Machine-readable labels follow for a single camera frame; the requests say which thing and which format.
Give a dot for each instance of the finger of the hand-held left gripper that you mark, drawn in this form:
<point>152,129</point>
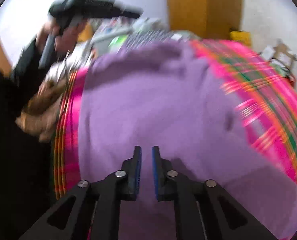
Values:
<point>116,11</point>

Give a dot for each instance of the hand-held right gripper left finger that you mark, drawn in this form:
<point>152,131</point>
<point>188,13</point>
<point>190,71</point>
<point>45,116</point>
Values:
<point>138,170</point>

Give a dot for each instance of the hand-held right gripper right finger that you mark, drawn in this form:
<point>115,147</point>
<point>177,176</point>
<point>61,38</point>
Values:
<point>155,172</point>

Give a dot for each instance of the purple fleece garment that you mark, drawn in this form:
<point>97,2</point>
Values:
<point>151,105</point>

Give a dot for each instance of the person's left hand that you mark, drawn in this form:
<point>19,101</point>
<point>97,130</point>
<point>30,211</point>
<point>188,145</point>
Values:
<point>68,38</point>

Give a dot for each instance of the green tissue pack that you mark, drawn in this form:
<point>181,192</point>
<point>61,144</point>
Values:
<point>117,43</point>

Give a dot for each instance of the dark floral folded cloth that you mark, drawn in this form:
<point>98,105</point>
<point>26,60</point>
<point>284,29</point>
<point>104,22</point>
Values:
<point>151,37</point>

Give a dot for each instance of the wooden wardrobe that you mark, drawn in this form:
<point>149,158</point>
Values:
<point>201,2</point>

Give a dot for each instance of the brown blanket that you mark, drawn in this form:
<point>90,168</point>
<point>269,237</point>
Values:
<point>41,110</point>

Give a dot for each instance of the yellow bag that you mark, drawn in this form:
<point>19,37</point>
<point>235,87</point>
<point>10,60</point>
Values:
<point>239,38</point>

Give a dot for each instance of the pink plaid blanket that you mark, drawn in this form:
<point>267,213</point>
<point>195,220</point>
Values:
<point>271,100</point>

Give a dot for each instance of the cardboard box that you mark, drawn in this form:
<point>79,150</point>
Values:
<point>278,52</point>

